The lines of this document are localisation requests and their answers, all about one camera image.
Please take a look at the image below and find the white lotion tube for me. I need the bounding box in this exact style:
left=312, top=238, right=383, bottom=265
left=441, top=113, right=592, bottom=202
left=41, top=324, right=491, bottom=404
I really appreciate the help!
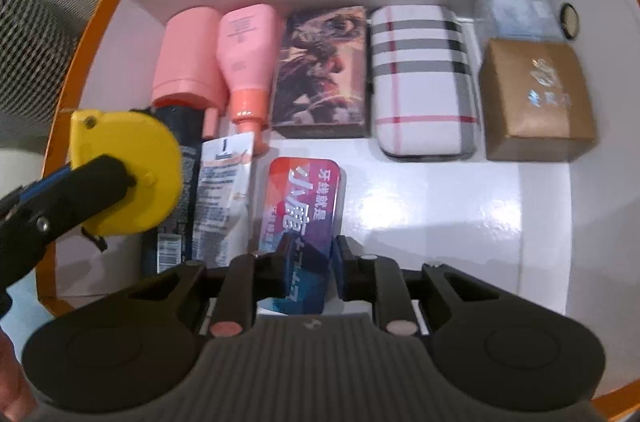
left=192, top=132, right=254, bottom=268

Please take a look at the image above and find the yellow tape measure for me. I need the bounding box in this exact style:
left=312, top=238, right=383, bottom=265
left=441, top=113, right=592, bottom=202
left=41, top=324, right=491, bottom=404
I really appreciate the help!
left=70, top=109, right=182, bottom=251

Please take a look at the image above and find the black spray can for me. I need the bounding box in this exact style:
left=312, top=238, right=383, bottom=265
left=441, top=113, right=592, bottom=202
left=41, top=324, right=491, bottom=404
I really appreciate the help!
left=141, top=105, right=204, bottom=277

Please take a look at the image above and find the brown jewelry box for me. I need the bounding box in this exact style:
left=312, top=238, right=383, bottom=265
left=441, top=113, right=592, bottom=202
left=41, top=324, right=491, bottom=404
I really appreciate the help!
left=478, top=38, right=597, bottom=162

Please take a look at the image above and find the clear plastic box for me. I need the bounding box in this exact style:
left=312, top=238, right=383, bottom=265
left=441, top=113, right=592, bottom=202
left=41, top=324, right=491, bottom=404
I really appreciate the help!
left=474, top=0, right=563, bottom=44

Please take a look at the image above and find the person's left hand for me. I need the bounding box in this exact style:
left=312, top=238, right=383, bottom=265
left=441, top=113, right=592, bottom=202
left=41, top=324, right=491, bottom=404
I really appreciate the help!
left=0, top=330, right=37, bottom=421

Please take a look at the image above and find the houndstooth cushion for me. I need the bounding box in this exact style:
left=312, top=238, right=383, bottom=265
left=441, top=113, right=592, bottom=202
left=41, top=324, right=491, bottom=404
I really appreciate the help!
left=0, top=0, right=79, bottom=142

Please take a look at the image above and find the plaid check case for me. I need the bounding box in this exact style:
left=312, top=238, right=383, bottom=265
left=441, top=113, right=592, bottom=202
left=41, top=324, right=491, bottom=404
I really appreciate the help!
left=369, top=4, right=480, bottom=160

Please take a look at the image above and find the printed face picture box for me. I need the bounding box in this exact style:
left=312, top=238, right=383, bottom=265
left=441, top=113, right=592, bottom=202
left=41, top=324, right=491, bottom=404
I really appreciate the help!
left=270, top=5, right=368, bottom=138

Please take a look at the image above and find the pink cylindrical bottle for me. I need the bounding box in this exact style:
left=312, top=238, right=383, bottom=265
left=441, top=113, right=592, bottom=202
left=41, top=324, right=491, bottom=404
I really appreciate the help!
left=151, top=6, right=229, bottom=139

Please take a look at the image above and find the orange cardboard storage box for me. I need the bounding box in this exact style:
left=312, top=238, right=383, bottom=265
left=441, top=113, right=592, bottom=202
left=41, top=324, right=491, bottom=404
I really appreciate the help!
left=43, top=0, right=639, bottom=419

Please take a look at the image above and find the pink lotion bottle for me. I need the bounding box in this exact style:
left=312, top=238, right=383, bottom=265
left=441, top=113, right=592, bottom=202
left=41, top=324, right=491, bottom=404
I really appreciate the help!
left=217, top=4, right=282, bottom=156

